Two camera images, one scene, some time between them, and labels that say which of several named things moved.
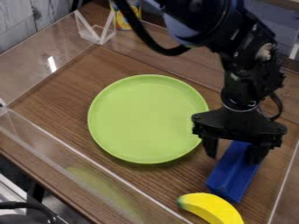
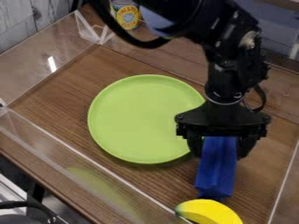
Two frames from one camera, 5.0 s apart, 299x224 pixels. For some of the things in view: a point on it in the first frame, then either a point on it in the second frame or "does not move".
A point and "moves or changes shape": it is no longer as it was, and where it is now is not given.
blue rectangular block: [235, 171] moves or changes shape
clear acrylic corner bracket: [96, 33] does not move
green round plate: [140, 119] does not move
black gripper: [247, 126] -> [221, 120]
